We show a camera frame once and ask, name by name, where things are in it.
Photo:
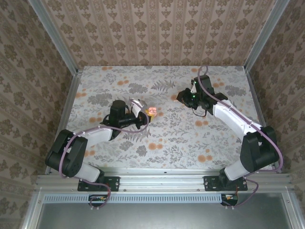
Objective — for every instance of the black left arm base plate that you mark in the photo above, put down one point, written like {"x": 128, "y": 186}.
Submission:
{"x": 113, "y": 183}

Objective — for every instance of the pink earbud charging case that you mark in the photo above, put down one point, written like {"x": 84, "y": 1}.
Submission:
{"x": 152, "y": 110}

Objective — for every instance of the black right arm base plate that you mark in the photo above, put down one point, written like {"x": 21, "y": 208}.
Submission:
{"x": 210, "y": 183}

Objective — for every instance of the grey metal base panel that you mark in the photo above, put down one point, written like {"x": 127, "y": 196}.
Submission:
{"x": 155, "y": 217}

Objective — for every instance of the aluminium frame post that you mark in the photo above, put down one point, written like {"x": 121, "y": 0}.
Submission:
{"x": 265, "y": 35}
{"x": 56, "y": 38}

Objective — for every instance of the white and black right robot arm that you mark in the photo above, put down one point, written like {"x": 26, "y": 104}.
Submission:
{"x": 233, "y": 117}

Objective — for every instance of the black electronics box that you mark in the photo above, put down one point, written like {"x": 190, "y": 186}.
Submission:
{"x": 230, "y": 201}
{"x": 96, "y": 198}

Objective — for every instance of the aluminium mounting rail beam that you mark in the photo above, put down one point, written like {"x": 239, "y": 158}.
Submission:
{"x": 162, "y": 181}

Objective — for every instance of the aluminium table side rail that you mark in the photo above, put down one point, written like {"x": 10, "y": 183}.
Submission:
{"x": 259, "y": 107}
{"x": 67, "y": 107}

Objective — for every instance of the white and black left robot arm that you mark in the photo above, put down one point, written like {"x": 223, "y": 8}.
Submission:
{"x": 97, "y": 136}

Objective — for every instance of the floral patterned table cover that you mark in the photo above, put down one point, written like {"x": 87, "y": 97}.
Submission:
{"x": 133, "y": 71}

